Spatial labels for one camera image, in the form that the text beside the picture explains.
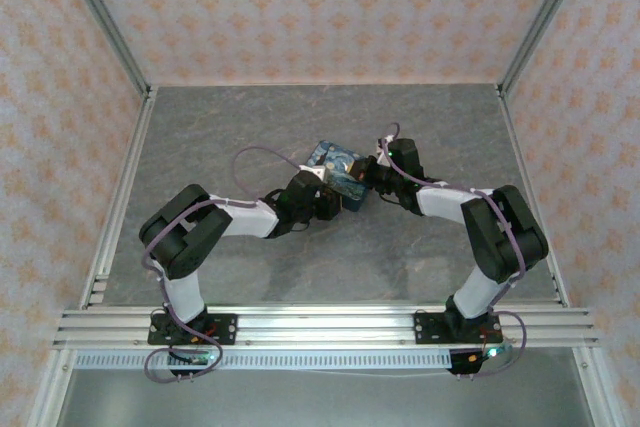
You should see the starry night print tin box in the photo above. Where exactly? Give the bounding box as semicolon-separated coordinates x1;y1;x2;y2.
308;139;374;214

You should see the grey metal lower panel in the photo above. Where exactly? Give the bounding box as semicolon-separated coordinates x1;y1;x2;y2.
57;369;599;427

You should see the small circuit board with LED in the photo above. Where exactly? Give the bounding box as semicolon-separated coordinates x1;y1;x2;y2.
172;349;215;366
469;343;517;363

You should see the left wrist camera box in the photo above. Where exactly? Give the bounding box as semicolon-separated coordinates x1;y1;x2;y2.
298;162;329;182

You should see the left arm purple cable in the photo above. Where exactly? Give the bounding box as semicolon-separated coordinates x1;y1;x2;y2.
141;145;321;384

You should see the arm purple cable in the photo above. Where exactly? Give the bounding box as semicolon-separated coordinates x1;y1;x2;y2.
382;121;529;379
141;145;321;384

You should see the aluminium table side rail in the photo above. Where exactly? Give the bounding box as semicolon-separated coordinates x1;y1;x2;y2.
77;88;159;311
496;88;570;309

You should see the aluminium cross rail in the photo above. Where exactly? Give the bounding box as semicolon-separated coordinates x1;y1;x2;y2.
53;304;600;348

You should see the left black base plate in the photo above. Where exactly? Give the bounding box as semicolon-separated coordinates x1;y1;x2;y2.
148;313;239;347

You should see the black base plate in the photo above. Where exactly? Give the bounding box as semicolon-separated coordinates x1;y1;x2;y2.
148;313;239;347
413;310;504;346

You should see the white slotted cable duct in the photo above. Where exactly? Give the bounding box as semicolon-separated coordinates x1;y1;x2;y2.
74;349;452;371

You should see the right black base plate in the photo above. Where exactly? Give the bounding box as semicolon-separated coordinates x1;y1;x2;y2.
413;310;504;346

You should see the aluminium frame post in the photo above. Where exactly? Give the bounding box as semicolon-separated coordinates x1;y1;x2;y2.
53;0;153;97
496;0;596;97

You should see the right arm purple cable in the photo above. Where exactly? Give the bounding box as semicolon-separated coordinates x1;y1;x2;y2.
382;121;529;379

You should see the aluminium lower frame bar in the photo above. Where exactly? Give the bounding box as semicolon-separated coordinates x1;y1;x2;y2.
27;346;76;427
573;346;619;427

